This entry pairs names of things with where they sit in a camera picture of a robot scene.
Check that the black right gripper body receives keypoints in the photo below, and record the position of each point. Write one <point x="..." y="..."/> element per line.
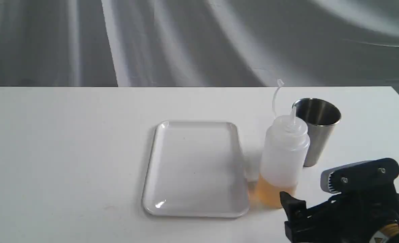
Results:
<point x="368" y="216"/>

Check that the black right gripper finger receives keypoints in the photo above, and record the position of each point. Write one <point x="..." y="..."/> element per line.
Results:
<point x="359" y="176"/>
<point x="294" y="208"/>

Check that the clear plastic squeeze bottle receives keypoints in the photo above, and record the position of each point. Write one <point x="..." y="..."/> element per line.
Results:
<point x="285" y="147"/>

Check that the stainless steel cup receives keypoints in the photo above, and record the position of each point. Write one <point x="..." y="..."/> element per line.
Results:
<point x="321" y="118"/>

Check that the white plastic tray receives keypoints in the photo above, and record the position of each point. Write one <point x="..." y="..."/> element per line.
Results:
<point x="196" y="169"/>

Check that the grey fabric backdrop curtain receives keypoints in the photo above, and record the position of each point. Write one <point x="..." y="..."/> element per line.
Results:
<point x="201" y="43"/>

